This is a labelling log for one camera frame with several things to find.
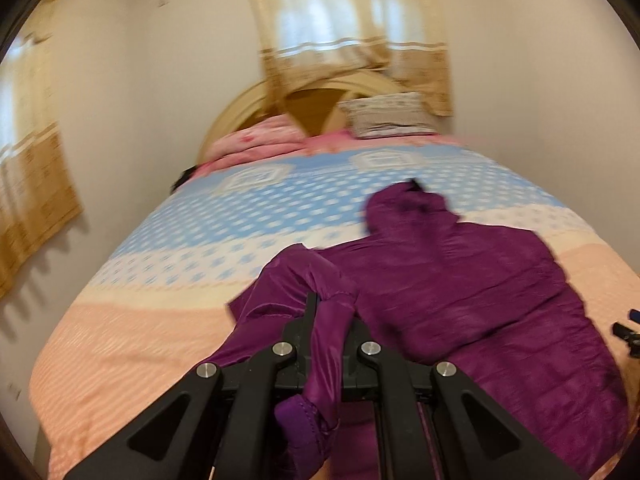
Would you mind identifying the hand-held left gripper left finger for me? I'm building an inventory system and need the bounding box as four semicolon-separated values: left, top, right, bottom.
62;291;321;480

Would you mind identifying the arched wooden headboard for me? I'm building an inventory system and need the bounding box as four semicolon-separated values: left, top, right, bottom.
197;71;408;167

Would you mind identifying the pink pillow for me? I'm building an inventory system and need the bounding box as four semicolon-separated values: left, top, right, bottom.
192;114;307;177

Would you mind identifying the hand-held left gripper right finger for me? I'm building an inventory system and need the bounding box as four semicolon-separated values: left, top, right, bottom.
344;319;584;480

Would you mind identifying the grey patterned pillow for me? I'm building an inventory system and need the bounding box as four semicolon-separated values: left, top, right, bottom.
337;92;441;140

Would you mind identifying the bed with patterned bedspread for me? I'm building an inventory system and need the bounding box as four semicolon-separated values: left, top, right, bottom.
29;132;632;480

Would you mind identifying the dark object beside bed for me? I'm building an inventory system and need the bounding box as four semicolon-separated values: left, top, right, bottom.
170;167;197;195

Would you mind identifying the beige window curtain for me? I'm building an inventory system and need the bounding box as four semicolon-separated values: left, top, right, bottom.
0;0;85;300
237;0;453;117

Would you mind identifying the purple hooded puffer jacket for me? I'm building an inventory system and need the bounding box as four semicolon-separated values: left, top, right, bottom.
205;180;632;480

